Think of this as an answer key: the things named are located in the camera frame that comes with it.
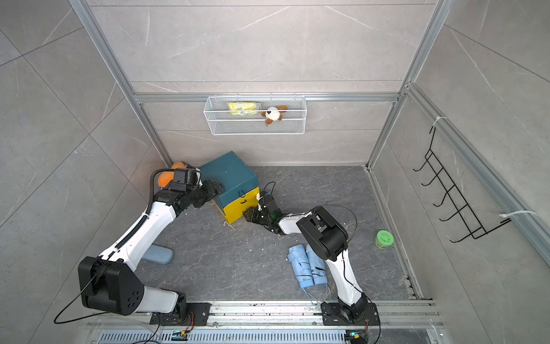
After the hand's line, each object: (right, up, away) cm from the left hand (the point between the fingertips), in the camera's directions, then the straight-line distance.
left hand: (219, 186), depth 84 cm
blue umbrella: (+31, -27, 0) cm, 42 cm away
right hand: (+9, -13, +14) cm, 21 cm away
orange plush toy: (-35, +4, +24) cm, 43 cm away
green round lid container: (+68, -22, +4) cm, 72 cm away
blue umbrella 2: (+39, -31, -3) cm, 50 cm away
